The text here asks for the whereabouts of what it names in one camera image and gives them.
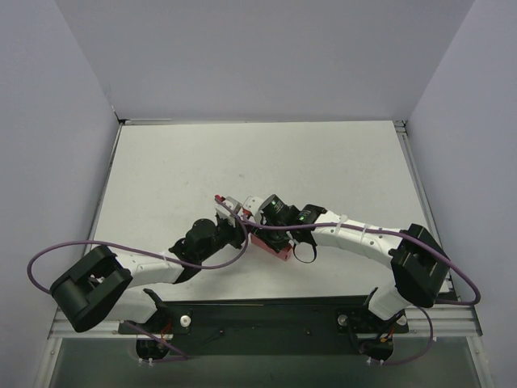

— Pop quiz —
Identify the pink paper box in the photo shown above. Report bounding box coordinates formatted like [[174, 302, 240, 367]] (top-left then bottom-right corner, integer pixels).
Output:
[[250, 234, 292, 261]]

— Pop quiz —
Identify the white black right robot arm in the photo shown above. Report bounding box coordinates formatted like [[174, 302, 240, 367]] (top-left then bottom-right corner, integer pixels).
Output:
[[244, 194, 448, 321]]

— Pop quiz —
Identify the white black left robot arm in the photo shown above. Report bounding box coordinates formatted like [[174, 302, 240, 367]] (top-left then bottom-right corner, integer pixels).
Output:
[[50, 217, 248, 332]]

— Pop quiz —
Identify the aluminium front crossbar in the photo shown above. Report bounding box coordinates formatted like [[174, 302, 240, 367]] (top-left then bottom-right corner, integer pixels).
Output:
[[48, 302, 484, 340]]

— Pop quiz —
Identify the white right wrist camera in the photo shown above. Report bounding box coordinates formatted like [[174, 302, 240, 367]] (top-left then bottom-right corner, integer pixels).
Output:
[[242, 196, 264, 222]]

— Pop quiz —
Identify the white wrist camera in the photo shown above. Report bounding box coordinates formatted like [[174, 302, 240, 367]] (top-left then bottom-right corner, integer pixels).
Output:
[[215, 195, 242, 227], [242, 196, 264, 222]]

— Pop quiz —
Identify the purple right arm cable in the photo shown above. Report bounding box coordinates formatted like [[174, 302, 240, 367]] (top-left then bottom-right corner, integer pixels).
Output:
[[237, 213, 481, 305]]

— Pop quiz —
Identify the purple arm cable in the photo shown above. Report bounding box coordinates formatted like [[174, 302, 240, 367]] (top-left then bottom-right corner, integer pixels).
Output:
[[237, 213, 481, 305], [26, 197, 251, 292]]

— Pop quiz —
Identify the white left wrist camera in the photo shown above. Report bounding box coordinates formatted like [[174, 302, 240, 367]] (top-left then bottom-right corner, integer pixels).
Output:
[[215, 195, 242, 227]]

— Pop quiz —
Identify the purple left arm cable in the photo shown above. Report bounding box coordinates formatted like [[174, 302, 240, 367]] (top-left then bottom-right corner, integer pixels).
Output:
[[26, 197, 251, 292]]

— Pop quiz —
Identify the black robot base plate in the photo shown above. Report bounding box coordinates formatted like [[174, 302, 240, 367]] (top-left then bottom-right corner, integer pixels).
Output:
[[118, 296, 409, 356]]

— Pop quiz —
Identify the aluminium table frame rail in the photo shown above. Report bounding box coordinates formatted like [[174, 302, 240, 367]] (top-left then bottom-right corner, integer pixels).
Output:
[[393, 120, 457, 300]]

